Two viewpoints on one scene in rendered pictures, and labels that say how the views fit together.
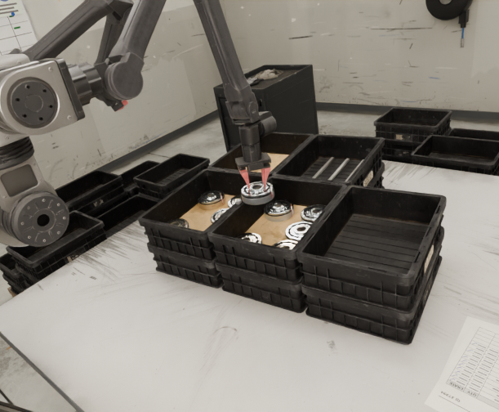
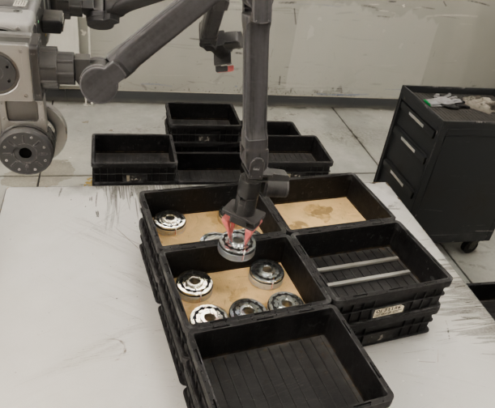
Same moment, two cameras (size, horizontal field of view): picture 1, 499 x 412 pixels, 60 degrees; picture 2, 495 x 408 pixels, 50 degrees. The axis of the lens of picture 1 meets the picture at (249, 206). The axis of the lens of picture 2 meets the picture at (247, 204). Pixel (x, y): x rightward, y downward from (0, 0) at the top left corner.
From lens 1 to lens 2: 0.68 m
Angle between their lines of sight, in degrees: 24
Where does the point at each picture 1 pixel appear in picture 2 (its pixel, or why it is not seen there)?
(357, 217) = (320, 342)
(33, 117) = not seen: outside the picture
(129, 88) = (96, 94)
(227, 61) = (248, 106)
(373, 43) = not seen: outside the picture
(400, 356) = not seen: outside the picture
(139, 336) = (64, 293)
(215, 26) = (248, 65)
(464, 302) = not seen: outside the picture
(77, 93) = (41, 79)
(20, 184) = (23, 113)
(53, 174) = (222, 78)
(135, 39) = (133, 50)
